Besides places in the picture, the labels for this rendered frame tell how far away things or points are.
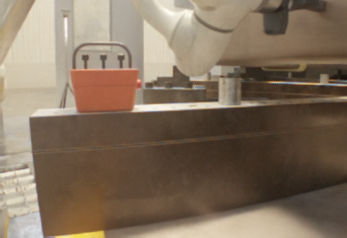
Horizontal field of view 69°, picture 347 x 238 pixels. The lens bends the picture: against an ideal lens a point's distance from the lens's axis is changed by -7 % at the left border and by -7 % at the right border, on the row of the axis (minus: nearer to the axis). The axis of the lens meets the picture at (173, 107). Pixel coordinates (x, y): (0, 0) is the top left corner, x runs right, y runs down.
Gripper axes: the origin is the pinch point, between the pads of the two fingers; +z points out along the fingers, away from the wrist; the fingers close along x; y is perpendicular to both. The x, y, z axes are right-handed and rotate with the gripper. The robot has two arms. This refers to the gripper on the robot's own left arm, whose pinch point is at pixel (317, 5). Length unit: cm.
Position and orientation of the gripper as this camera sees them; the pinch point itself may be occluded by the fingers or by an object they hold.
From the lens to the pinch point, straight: 80.3
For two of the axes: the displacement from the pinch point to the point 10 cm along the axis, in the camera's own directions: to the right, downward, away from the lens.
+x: -4.3, -1.3, 8.9
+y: 0.0, -9.9, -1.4
